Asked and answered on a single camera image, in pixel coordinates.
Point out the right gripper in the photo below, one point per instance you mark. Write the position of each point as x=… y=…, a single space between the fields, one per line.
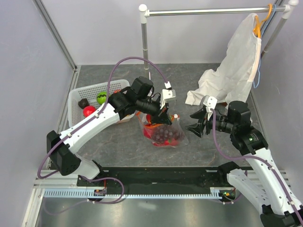
x=197 y=128

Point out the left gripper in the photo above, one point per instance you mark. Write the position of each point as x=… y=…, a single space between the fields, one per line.
x=164 y=118

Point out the purple grape bunch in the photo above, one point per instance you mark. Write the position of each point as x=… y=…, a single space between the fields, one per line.
x=165 y=132

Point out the clear zip top bag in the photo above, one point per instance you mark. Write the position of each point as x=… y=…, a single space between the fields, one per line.
x=147 y=129

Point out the red yellow apple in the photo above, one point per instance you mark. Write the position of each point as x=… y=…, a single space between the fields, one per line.
x=149 y=119

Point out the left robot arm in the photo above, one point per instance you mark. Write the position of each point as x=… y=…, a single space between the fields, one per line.
x=62 y=147

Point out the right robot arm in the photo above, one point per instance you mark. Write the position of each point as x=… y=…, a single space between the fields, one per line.
x=254 y=174

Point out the white shirt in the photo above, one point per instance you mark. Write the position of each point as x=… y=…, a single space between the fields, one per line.
x=233 y=79

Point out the green watermelon toy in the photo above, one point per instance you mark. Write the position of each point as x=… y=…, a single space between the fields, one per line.
x=102 y=97

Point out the red tomato toy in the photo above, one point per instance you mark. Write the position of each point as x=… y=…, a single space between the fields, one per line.
x=88 y=110

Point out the dark brown fruit toy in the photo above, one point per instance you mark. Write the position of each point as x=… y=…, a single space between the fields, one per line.
x=83 y=103

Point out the white plastic basket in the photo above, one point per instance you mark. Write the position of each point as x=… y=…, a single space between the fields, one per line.
x=75 y=113

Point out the silver clothes rack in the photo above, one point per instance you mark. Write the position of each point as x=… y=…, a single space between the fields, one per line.
x=286 y=8

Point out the orange hanger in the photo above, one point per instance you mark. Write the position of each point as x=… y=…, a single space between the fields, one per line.
x=258 y=24

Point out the blue hanger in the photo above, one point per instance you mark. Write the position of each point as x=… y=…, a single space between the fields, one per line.
x=265 y=24

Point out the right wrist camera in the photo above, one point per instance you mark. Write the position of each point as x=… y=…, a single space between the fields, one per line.
x=209 y=102

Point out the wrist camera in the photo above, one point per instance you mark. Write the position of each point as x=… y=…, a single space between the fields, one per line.
x=209 y=102
x=168 y=94

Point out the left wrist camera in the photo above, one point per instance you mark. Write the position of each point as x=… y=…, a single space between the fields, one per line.
x=168 y=94

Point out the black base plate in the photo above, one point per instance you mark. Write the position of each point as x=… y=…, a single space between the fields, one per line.
x=160 y=180

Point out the white cable duct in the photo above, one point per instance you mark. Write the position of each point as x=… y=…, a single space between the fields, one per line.
x=94 y=194

